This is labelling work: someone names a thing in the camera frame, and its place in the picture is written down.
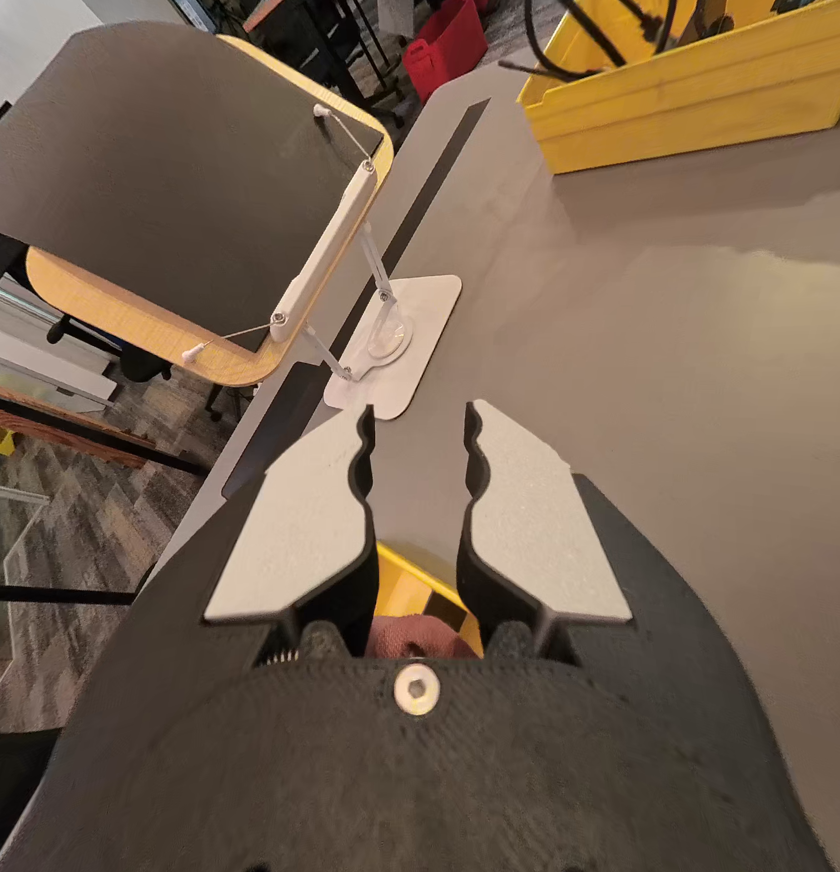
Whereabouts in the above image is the black Fosmon HDMI switch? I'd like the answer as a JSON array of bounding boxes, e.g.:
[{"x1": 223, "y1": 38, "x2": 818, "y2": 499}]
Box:
[{"x1": 498, "y1": 0, "x2": 680, "y2": 79}]

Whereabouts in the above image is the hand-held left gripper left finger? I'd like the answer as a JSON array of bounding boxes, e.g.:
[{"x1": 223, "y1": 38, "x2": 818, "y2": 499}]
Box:
[{"x1": 202, "y1": 403, "x2": 380, "y2": 636}]

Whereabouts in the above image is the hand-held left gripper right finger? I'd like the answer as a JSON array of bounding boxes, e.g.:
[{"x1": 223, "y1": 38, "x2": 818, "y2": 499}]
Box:
[{"x1": 456, "y1": 400, "x2": 635, "y2": 649}]

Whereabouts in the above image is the white tablet stand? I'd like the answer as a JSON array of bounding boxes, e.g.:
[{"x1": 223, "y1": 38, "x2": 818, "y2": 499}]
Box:
[{"x1": 0, "y1": 20, "x2": 395, "y2": 389}]

